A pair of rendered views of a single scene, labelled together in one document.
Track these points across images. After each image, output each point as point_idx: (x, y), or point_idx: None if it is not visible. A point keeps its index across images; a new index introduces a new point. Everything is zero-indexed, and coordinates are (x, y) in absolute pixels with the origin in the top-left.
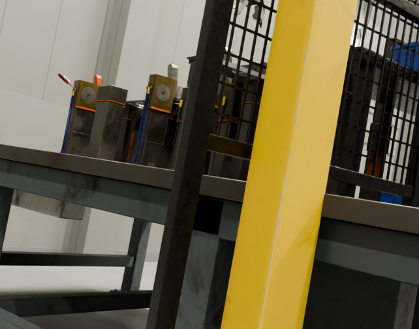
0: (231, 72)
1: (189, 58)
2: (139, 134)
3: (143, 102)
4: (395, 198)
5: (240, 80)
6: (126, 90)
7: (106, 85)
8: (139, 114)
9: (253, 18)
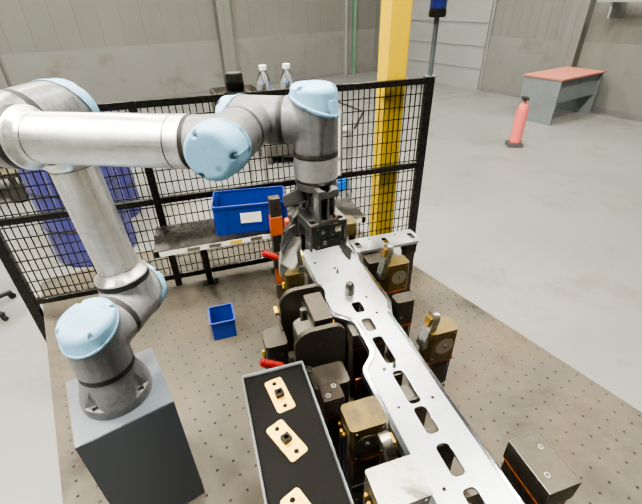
0: (389, 243)
1: (418, 239)
2: (445, 374)
3: (474, 463)
4: (230, 309)
5: (379, 250)
6: (510, 440)
7: (552, 447)
8: (477, 494)
9: (293, 269)
